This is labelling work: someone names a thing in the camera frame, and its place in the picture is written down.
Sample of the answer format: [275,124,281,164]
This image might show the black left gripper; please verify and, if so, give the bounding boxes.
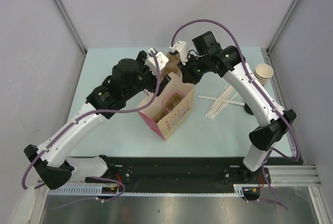
[123,51,170,100]

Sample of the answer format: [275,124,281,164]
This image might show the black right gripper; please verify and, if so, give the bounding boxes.
[177,52,210,85]

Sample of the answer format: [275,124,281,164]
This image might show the single brown pulp cup carrier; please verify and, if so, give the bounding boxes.
[153,93,184,123]

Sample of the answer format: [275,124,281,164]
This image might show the pink kraft paper bag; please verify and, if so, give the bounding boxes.
[138,73,194,140]

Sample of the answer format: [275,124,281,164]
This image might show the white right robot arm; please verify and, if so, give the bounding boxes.
[170,31,296,183]

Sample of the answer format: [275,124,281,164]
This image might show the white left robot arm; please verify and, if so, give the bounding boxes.
[24,48,171,190]

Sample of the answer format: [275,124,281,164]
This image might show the brown pulp cup carrier stack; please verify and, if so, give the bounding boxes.
[161,52,182,80]

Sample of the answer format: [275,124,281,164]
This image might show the pile of white wrapped straws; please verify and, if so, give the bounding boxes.
[204,83,239,120]

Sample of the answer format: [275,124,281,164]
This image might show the stack of black cup lids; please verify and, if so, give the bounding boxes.
[244,103,253,115]

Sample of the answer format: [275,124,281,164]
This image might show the stack of brown paper cups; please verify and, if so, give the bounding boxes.
[254,63,274,86]

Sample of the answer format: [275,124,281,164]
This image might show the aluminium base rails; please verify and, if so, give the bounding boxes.
[33,164,321,186]

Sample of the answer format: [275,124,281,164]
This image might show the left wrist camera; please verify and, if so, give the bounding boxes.
[145,48,169,76]

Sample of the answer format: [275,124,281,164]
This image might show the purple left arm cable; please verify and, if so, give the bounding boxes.
[21,52,164,209]

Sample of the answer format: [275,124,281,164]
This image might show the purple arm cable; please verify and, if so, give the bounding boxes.
[21,52,164,209]
[170,19,301,210]

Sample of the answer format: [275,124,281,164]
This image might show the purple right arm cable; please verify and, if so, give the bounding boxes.
[170,19,301,210]

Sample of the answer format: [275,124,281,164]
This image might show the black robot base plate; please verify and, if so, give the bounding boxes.
[83,154,305,194]

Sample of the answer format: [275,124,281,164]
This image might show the white slotted cable duct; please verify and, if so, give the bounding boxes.
[48,186,244,197]

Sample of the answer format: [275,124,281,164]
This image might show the left aluminium frame post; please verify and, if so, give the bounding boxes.
[52,0,87,56]

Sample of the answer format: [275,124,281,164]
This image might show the aluminium frame post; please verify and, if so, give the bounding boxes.
[266,0,302,56]
[52,0,87,56]

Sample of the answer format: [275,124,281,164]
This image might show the right aluminium frame post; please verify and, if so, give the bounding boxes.
[266,0,302,56]

